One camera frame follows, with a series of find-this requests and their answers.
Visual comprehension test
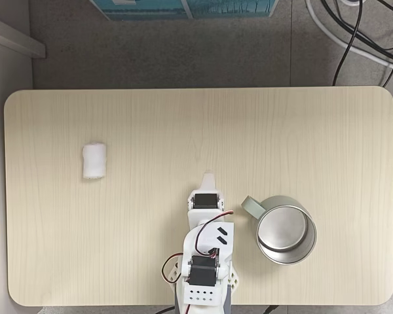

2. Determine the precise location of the white shelf board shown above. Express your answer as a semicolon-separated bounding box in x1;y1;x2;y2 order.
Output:
0;13;47;60

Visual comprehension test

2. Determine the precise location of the blue printed box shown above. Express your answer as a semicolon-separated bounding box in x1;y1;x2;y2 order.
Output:
183;0;279;20
90;0;191;21

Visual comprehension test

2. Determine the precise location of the white gauze dressing roll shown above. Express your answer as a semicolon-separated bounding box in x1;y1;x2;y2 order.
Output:
82;141;107;181

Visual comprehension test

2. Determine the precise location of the red black servo wire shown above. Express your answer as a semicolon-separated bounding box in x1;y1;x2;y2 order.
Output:
160;253;184;285
195;211;235;260

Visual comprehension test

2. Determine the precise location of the white cable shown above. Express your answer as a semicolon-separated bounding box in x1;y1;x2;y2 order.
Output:
305;0;393;73

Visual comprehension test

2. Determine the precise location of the metal cup with handle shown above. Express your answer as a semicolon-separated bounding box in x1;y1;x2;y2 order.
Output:
241;195;318;266

